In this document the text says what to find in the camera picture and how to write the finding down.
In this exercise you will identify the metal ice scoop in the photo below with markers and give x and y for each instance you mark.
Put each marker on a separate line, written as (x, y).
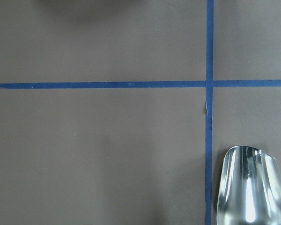
(250, 188)

